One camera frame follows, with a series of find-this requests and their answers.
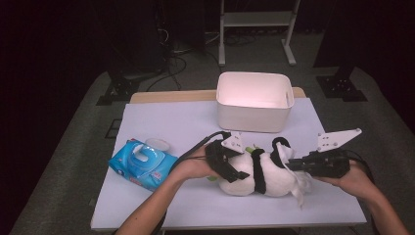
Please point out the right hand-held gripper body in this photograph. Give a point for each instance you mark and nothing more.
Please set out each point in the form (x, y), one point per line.
(329, 164)

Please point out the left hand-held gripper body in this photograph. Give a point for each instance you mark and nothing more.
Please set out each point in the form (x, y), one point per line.
(215, 153)

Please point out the white wet wipe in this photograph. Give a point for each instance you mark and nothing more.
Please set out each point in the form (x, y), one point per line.
(300, 187)

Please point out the panda plush toy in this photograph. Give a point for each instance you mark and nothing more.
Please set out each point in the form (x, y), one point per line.
(277, 182)

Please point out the white plastic storage box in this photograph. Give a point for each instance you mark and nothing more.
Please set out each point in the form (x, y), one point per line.
(254, 114)

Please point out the blue wet wipes pack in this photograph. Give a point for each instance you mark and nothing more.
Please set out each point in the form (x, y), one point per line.
(130, 168)

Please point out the person's left hand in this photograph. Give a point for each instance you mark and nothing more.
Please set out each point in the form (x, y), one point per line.
(194, 166)

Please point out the person's right hand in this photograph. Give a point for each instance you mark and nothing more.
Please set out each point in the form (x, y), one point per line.
(357, 182)

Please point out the black stand base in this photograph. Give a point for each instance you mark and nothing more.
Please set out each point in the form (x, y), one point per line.
(341, 86)
(119, 89)

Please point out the dark floor socket plate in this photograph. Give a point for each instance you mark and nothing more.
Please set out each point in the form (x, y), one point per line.
(113, 129)

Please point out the white metal stand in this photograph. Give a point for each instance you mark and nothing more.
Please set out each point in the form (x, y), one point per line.
(257, 18)

